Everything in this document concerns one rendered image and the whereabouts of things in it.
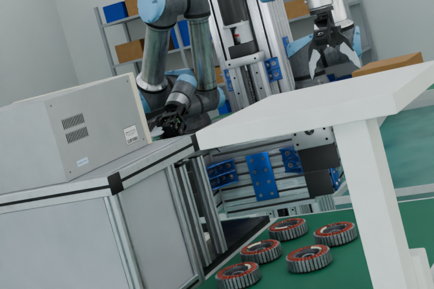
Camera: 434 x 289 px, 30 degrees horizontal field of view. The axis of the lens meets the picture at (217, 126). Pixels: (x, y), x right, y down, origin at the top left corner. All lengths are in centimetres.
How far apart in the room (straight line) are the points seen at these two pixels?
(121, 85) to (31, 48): 815
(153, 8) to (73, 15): 807
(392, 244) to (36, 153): 95
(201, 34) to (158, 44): 15
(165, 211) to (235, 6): 119
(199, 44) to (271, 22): 37
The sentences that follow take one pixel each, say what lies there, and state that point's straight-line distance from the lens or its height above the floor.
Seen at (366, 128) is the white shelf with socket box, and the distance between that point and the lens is 135.
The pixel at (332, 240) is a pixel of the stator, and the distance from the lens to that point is 214.
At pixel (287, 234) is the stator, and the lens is 230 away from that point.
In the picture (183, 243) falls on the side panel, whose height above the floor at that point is 87.
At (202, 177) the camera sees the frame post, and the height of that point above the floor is 99.
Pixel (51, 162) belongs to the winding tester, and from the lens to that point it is 197.
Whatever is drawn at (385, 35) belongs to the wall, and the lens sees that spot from 897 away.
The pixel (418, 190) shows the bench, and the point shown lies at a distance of 483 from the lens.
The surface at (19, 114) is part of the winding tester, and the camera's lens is 200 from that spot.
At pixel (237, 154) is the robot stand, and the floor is 91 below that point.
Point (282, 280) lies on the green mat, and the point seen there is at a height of 75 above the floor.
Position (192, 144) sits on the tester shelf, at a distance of 219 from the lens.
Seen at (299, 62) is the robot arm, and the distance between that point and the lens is 289.
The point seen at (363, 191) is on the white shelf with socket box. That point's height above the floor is 105.
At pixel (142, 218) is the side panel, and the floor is 98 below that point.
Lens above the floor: 137
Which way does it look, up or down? 7 degrees down
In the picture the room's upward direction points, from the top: 15 degrees counter-clockwise
